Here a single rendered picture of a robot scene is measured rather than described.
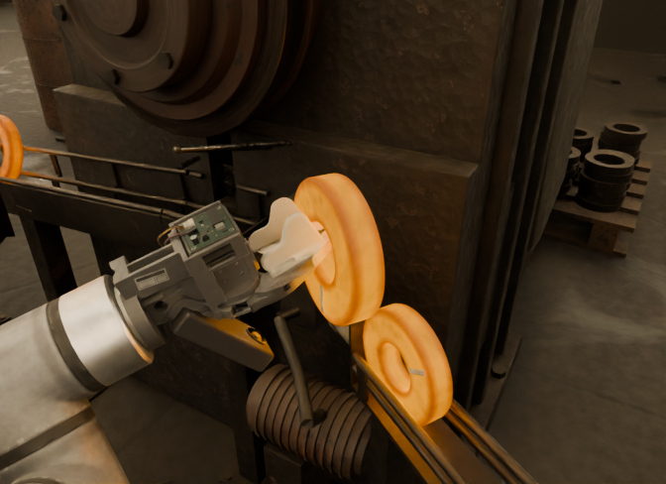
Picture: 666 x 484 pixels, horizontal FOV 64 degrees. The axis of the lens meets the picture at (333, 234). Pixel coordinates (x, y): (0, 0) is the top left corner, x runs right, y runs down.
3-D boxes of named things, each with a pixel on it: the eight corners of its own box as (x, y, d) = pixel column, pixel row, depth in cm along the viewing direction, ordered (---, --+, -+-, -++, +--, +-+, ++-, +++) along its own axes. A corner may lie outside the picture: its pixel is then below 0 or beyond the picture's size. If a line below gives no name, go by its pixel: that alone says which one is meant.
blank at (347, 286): (315, 155, 59) (286, 160, 58) (388, 198, 46) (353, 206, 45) (321, 279, 66) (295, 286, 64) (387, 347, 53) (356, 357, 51)
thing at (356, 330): (393, 370, 81) (394, 309, 77) (395, 373, 81) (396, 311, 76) (350, 386, 78) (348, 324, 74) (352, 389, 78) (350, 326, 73)
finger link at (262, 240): (330, 184, 51) (242, 227, 49) (345, 232, 55) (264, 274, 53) (317, 173, 54) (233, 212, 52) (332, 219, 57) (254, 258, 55)
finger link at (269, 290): (317, 265, 49) (230, 310, 48) (321, 277, 50) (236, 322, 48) (297, 241, 53) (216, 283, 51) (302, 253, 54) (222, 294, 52)
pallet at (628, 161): (367, 191, 275) (370, 107, 253) (429, 143, 335) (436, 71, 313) (624, 259, 220) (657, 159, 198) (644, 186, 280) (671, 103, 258)
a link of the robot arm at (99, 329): (117, 405, 47) (106, 337, 55) (168, 377, 48) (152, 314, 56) (59, 337, 42) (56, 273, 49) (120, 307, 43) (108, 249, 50)
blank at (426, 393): (400, 408, 77) (381, 417, 75) (370, 302, 77) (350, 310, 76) (469, 427, 63) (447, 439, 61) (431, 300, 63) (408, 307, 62)
